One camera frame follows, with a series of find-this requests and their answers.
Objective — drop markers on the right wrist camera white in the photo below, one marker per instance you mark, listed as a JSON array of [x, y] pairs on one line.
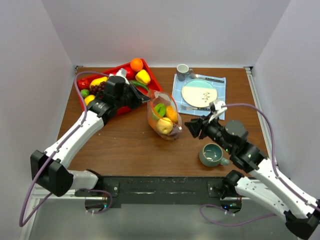
[[217, 107]]

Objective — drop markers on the clear zip top bag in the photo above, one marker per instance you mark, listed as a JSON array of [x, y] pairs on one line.
[[167, 99]]

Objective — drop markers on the orange yellow mango toy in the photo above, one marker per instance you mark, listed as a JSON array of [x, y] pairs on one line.
[[171, 114]]

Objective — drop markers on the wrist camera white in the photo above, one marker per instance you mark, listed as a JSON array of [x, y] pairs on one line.
[[217, 107], [122, 72]]

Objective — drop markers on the green chili pepper toy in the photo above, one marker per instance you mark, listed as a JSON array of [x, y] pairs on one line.
[[139, 85]]

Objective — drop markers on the green ceramic mug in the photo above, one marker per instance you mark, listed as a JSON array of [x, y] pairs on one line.
[[212, 155]]

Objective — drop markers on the aluminium frame rail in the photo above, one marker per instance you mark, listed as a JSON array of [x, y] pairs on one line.
[[64, 186]]

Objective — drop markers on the blue cream plate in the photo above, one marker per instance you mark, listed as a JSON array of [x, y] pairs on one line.
[[199, 93]]

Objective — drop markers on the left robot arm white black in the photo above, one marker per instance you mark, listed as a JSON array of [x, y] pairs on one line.
[[49, 168]]

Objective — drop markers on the grey white cup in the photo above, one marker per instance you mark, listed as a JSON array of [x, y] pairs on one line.
[[183, 71]]

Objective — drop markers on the green bell pepper toy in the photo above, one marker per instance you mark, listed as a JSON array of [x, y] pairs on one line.
[[159, 111]]

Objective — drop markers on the orange fruit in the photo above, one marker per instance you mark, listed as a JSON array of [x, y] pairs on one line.
[[136, 64]]

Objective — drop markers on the metal spoon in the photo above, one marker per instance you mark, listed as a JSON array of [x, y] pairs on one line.
[[197, 76]]

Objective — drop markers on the red plastic tray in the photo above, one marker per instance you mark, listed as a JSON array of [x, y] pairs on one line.
[[153, 85]]

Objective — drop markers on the yellow round fruit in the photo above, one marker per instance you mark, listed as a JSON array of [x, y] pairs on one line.
[[88, 99]]

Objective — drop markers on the orange tangerine toy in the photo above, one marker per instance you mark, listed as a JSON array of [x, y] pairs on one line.
[[153, 123]]

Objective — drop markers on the purple grapes bunch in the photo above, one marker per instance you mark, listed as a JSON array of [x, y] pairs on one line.
[[95, 89]]

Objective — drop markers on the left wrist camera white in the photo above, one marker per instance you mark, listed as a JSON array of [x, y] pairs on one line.
[[122, 72]]

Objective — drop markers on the yellow lemon toy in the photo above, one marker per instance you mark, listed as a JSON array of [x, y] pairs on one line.
[[164, 125]]

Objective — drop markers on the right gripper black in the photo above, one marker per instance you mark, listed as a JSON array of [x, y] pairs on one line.
[[196, 124]]

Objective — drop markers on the green lime toy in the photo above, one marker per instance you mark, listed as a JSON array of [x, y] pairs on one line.
[[84, 93]]

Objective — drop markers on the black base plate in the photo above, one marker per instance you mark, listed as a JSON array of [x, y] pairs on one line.
[[160, 190]]

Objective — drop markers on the dark red plum toy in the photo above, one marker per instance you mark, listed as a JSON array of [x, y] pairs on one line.
[[176, 130]]

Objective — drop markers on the yellow pepper toy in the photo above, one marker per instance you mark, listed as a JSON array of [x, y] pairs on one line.
[[143, 77]]

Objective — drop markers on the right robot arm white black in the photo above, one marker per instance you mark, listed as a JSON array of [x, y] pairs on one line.
[[296, 208]]

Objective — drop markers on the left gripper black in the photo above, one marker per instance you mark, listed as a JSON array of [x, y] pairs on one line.
[[139, 98]]

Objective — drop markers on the red apple toy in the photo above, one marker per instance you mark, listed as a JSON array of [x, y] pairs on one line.
[[130, 73]]

